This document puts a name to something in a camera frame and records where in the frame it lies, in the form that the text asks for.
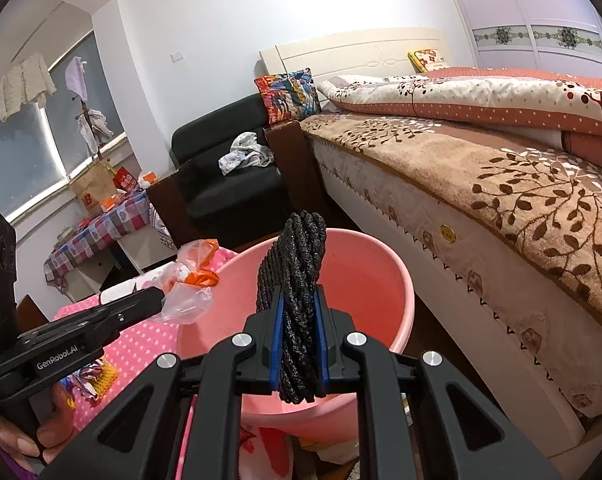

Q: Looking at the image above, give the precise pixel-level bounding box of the dark wooden side cabinet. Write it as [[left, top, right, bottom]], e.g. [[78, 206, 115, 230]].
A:
[[146, 170, 192, 249], [262, 119, 332, 218]]

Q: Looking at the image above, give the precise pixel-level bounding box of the pale lilac hanging cloth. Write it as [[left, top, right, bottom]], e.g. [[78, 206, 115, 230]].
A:
[[64, 56, 89, 104]]

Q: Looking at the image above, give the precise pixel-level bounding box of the checkered tablecloth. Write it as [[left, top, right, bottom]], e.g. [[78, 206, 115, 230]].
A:
[[44, 191, 154, 288]]

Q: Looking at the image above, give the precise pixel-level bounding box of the white bed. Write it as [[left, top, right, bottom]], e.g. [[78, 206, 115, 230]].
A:
[[258, 27, 602, 461]]

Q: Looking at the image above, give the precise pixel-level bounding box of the red gift box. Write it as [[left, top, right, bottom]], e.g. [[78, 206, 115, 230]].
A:
[[112, 166, 138, 192]]

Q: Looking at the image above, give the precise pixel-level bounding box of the brown leaf-pattern blanket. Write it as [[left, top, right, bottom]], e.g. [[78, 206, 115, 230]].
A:
[[301, 112, 602, 341]]

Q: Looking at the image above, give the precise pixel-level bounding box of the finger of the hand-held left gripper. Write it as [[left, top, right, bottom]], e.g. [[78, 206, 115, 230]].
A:
[[78, 286, 165, 319], [104, 305, 163, 334]]

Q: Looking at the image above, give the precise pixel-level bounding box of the grey window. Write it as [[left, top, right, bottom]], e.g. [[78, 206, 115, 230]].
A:
[[0, 30, 129, 223]]

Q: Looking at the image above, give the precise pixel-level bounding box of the yellow floral cushion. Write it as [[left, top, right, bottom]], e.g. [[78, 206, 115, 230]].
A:
[[407, 48, 450, 73]]

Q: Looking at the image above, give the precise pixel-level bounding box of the white wardrobe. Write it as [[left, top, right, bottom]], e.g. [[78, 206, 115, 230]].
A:
[[438, 0, 602, 83]]

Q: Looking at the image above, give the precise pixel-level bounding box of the brown paper bag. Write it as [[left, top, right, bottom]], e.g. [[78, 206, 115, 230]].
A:
[[68, 160, 118, 213]]

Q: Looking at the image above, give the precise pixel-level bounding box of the pink plastic bucket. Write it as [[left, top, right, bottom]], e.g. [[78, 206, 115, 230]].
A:
[[175, 228, 416, 445]]

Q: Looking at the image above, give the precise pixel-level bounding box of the silver foil wrapper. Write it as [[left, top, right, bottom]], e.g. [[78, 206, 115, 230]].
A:
[[64, 365, 104, 403]]

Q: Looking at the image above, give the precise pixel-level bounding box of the person's left hand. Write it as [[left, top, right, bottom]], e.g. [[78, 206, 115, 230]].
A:
[[0, 382, 80, 469]]

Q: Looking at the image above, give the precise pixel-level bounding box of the white cabinet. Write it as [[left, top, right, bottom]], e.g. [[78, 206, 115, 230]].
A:
[[66, 232, 176, 302]]

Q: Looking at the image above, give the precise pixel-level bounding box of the wooden coat rack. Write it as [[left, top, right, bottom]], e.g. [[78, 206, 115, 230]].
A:
[[74, 95, 107, 162]]

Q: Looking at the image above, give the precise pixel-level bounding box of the white hanging garment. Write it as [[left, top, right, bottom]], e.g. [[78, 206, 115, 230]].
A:
[[80, 108, 115, 145]]

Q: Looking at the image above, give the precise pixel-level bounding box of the white pillow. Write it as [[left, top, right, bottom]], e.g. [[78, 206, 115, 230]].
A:
[[326, 74, 397, 93]]

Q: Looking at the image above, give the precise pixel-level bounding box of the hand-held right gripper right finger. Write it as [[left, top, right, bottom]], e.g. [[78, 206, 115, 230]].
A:
[[314, 285, 562, 480]]

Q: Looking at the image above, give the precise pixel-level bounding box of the cream hanging sweater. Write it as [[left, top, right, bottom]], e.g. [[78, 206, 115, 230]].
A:
[[0, 54, 55, 122]]

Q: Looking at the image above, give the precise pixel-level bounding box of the orange floral quilt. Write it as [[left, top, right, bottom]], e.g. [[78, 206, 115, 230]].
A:
[[316, 66, 602, 171]]

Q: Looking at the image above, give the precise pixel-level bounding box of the colourful patterned cushion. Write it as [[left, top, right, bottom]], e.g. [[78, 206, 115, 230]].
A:
[[254, 67, 323, 126]]

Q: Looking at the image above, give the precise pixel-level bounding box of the grey white clothes pile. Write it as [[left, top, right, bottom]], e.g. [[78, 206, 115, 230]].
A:
[[218, 131, 276, 176]]

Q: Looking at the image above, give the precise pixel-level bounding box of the clear plastic bag orange print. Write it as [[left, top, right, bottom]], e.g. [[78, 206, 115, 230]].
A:
[[161, 239, 220, 327]]

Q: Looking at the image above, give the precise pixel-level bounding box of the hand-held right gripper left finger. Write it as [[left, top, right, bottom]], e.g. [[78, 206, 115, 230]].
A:
[[38, 294, 285, 480]]

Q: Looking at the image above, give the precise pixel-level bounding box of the black scouring pad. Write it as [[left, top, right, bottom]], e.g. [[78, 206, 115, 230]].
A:
[[255, 211, 328, 405]]

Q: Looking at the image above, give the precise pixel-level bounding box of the pink dotted cloth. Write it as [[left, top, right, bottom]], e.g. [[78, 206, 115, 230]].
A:
[[48, 245, 302, 480]]

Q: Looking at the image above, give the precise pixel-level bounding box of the black leather armchair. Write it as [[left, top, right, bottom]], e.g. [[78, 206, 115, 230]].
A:
[[171, 92, 284, 221]]

